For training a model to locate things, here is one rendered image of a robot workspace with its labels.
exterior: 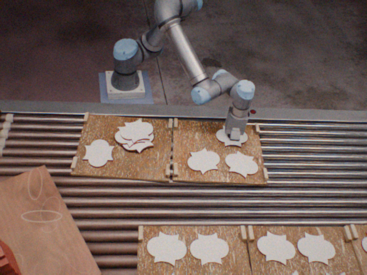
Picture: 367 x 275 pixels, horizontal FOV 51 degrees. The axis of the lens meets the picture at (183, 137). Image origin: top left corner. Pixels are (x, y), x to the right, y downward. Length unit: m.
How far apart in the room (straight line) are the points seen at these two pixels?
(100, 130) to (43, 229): 0.58
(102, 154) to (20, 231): 0.48
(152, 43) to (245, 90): 0.59
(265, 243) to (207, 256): 0.23
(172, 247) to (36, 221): 0.49
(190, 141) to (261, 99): 1.80
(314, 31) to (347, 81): 0.81
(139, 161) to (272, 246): 0.65
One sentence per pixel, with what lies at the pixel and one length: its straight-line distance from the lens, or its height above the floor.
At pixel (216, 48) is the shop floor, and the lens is 3.98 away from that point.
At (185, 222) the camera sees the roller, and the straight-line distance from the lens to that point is 1.56.
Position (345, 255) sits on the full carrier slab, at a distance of 1.67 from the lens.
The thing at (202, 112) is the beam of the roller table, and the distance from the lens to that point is 1.95.
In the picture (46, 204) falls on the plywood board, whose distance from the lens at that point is 1.49.
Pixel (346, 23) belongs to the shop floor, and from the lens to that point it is 4.97.
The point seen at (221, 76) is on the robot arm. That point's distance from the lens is 1.66.
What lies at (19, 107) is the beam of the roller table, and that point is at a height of 0.91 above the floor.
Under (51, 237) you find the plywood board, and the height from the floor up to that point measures 1.04.
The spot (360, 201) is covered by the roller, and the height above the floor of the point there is 0.92.
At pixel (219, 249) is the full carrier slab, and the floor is 0.95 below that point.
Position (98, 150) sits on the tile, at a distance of 1.73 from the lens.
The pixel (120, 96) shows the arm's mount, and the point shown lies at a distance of 2.04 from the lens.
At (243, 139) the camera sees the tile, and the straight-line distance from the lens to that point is 1.83.
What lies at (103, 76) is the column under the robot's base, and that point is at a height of 0.87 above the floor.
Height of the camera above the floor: 2.28
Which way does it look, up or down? 49 degrees down
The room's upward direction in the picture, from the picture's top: 8 degrees clockwise
